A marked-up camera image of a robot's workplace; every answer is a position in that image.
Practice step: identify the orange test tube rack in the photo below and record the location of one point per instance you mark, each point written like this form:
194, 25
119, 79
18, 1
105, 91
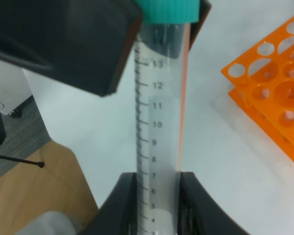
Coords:
263, 80

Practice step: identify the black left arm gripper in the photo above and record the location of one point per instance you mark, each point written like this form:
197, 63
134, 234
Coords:
86, 43

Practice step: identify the teal-capped test tube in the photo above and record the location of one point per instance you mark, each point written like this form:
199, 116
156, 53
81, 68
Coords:
161, 59

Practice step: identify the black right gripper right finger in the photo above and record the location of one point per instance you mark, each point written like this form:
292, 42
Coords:
199, 214

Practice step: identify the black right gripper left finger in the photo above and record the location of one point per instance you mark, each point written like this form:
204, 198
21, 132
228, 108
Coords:
118, 214

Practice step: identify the white plastic bottle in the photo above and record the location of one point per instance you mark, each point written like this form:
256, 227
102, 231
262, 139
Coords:
48, 223

